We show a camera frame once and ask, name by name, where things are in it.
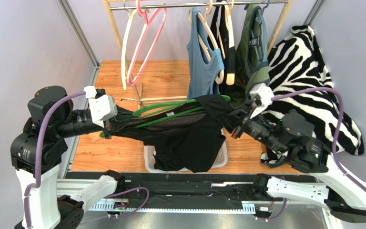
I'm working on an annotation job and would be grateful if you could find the green plastic hanger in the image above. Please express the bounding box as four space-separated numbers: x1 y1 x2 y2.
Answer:
99 94 231 139

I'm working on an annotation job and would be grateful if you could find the black tank top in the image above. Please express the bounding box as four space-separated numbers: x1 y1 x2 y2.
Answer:
110 94 234 173

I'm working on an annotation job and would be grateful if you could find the blue tank top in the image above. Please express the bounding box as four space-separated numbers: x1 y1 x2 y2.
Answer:
186 7 224 99

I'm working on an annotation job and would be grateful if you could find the light wooden hanger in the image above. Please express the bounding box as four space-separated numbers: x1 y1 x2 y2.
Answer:
215 5 236 89

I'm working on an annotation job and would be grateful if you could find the cream plastic hanger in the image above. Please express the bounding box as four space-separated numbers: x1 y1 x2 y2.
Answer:
121 9 137 90

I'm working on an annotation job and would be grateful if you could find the pink plastic hanger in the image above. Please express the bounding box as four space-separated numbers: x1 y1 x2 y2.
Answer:
126 0 168 87

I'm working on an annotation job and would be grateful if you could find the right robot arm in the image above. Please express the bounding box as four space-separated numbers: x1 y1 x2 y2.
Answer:
231 105 366 223

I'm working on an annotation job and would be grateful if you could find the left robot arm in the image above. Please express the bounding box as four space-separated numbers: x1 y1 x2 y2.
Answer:
10 86 125 229

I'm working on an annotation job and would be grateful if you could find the olive green tank top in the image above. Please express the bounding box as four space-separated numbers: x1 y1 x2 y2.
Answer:
235 5 270 93

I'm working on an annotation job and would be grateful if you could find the teal plastic hanger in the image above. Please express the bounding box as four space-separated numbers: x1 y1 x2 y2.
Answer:
241 1 270 68

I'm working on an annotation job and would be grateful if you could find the white plastic basket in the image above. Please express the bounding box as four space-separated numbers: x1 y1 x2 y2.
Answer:
143 125 228 173

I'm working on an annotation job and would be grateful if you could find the zebra print blanket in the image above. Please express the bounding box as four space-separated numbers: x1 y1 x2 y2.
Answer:
262 25 366 156

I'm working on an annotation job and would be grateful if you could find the wooden clothes rack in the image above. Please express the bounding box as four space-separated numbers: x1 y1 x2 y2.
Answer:
103 0 293 108

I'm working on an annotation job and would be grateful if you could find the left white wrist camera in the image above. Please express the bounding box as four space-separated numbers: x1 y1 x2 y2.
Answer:
84 86 118 128

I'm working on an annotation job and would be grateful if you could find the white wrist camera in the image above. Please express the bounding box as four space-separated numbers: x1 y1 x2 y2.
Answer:
249 83 274 119
84 86 118 128

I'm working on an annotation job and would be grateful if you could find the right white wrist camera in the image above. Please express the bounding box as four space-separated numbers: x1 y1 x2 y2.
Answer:
249 83 274 119

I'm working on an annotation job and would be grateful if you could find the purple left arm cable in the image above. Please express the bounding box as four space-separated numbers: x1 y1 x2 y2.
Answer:
22 90 150 229

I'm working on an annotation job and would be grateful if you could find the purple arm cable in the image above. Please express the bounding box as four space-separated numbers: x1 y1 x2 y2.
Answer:
22 90 150 229
255 86 366 222

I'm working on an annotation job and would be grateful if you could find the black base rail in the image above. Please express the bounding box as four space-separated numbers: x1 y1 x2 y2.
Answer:
67 171 285 212

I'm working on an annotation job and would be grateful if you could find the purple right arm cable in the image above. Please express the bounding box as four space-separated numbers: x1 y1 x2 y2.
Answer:
255 86 366 222

